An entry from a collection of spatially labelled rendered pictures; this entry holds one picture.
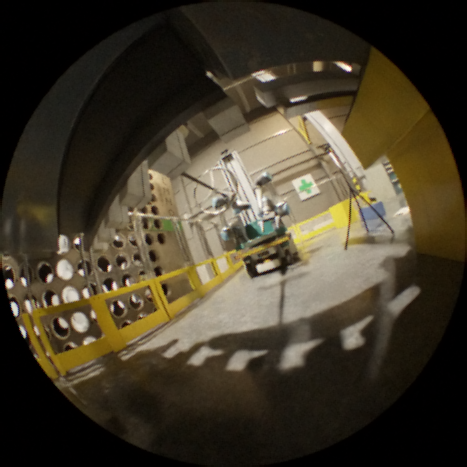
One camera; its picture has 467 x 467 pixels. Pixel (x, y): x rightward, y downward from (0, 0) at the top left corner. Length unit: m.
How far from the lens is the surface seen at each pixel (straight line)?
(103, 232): 0.73
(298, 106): 0.34
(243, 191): 1.96
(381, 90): 0.39
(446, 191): 0.71
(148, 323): 1.20
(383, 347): 0.47
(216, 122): 0.31
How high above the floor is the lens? 0.38
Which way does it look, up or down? 7 degrees up
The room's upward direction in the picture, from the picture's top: 21 degrees counter-clockwise
